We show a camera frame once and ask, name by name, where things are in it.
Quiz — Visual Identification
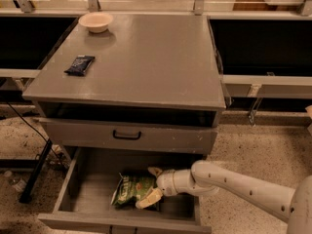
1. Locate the wooden cabinet in background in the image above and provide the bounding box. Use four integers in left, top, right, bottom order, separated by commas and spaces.
233, 0, 296, 11

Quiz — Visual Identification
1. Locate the black table leg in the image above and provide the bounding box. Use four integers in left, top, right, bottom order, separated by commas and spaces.
19, 139, 52, 204

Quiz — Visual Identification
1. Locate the black cable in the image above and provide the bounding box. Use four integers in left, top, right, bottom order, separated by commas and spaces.
0, 78, 67, 171

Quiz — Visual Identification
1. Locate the green jalapeno chip bag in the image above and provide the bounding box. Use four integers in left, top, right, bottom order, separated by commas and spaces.
111, 174, 156, 208

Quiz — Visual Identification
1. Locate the open grey middle drawer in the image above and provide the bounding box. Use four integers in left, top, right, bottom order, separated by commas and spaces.
39, 148, 212, 234

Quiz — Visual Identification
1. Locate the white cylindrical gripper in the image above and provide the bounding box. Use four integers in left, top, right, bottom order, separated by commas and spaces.
136, 167, 176, 209

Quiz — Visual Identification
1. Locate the grey drawer cabinet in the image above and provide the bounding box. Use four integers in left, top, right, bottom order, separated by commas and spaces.
21, 13, 227, 171

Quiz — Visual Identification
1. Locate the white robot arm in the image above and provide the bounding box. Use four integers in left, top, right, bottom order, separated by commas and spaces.
136, 160, 312, 234

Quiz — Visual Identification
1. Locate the clear plastic bottle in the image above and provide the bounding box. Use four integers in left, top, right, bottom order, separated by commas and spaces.
4, 171, 26, 193

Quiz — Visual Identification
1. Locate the black drawer handle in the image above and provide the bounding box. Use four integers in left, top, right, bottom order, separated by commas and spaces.
112, 130, 141, 140

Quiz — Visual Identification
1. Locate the closed grey top drawer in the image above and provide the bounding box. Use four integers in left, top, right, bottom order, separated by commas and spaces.
40, 118, 217, 155

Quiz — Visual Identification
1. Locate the dark blue snack bag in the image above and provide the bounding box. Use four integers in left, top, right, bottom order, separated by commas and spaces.
65, 56, 96, 76

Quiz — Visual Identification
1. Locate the cream round bowl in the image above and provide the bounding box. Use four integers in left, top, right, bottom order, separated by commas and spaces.
78, 12, 113, 33

